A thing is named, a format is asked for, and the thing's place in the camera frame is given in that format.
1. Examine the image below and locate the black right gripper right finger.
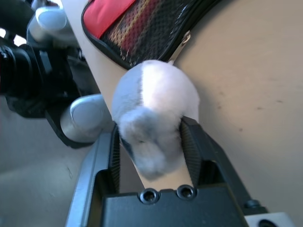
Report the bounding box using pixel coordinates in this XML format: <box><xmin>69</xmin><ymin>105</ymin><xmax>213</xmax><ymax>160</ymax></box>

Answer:
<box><xmin>181</xmin><ymin>116</ymin><xmax>251</xmax><ymax>206</ymax></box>

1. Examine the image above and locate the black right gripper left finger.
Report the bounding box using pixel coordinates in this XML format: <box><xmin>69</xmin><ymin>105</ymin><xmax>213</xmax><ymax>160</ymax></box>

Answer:
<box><xmin>96</xmin><ymin>124</ymin><xmax>121</xmax><ymax>196</ymax></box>

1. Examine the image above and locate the white fluffy pom-pom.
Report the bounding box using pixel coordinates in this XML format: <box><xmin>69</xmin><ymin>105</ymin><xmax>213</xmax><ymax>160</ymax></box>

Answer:
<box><xmin>111</xmin><ymin>59</ymin><xmax>199</xmax><ymax>183</ymax></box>

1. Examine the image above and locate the red black paddle case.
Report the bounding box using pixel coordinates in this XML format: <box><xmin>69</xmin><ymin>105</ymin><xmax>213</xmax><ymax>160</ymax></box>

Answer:
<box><xmin>81</xmin><ymin>0</ymin><xmax>222</xmax><ymax>70</ymax></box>

